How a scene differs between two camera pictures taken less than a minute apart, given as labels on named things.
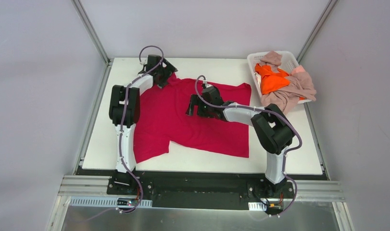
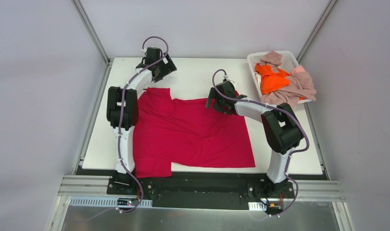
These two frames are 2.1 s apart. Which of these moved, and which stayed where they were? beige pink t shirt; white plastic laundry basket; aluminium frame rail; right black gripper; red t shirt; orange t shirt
Moved: red t shirt; right black gripper
Stayed: beige pink t shirt; orange t shirt; white plastic laundry basket; aluminium frame rail
